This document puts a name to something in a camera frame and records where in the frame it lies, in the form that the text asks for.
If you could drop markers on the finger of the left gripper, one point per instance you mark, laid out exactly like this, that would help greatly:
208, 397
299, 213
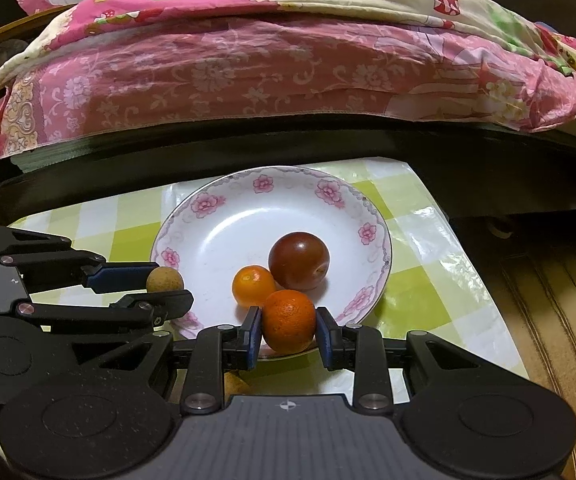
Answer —
133, 313
55, 270

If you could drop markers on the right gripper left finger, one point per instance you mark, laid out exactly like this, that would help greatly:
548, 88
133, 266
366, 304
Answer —
235, 347

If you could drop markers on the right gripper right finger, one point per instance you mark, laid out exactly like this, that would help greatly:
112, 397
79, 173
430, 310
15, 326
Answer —
343, 347

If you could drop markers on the large orange tangerine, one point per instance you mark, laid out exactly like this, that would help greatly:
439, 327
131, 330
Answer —
288, 321

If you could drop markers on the small orange tangerine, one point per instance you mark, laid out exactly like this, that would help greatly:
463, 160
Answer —
252, 285

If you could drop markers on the dark red large tomato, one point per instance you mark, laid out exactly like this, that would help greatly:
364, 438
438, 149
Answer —
299, 260

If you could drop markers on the green checkered plastic tablecloth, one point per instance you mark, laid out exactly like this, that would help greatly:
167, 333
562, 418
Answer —
432, 284

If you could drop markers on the white floral porcelain plate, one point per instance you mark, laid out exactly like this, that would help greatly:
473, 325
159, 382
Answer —
234, 220

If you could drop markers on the pink floral bed quilt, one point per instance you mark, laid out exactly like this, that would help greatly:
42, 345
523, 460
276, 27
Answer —
106, 66

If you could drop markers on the black bed frame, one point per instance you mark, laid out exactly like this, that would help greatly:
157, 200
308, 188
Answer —
472, 170

